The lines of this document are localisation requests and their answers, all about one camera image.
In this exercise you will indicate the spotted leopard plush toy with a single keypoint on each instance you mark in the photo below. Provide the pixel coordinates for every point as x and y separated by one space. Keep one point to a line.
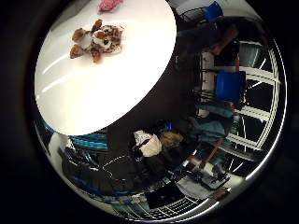
106 39

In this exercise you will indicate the pink plush toy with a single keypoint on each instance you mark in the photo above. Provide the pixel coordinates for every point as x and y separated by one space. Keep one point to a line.
109 4

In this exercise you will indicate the white cloth bag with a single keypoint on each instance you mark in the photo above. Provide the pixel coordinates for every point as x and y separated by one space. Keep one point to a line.
151 144

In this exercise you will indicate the blue jacket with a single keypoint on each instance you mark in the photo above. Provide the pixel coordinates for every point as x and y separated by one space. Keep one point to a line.
211 127

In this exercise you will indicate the white shelving rack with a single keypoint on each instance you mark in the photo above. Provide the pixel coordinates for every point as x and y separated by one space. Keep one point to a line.
205 74

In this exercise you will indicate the blue plastic chair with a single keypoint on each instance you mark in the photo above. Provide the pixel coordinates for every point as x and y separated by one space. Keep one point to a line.
230 85
213 11

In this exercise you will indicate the person in dark clothes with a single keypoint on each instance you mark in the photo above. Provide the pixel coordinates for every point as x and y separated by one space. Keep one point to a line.
199 37

